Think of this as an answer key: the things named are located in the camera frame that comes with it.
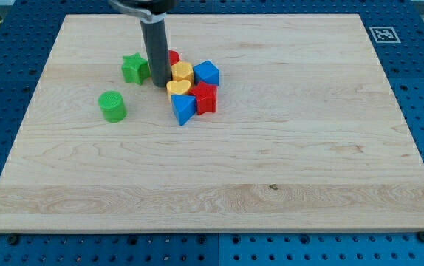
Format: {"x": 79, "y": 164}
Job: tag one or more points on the green star block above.
{"x": 135, "y": 69}

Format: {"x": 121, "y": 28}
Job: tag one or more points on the red star block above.
{"x": 206, "y": 97}

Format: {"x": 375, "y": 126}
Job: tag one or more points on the red circle block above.
{"x": 174, "y": 57}

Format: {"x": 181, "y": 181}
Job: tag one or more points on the blue triangle block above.
{"x": 184, "y": 107}

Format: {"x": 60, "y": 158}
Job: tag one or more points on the yellow heart block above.
{"x": 178, "y": 88}

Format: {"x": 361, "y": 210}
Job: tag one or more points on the blue cube block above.
{"x": 206, "y": 72}

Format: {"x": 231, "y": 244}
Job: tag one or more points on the yellow hexagon block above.
{"x": 182, "y": 71}

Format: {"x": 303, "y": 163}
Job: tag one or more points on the wooden board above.
{"x": 307, "y": 135}

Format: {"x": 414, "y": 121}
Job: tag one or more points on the green cylinder block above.
{"x": 112, "y": 106}

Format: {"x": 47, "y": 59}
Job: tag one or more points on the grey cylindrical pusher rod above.
{"x": 155, "y": 40}

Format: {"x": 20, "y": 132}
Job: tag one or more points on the fiducial marker tag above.
{"x": 384, "y": 35}

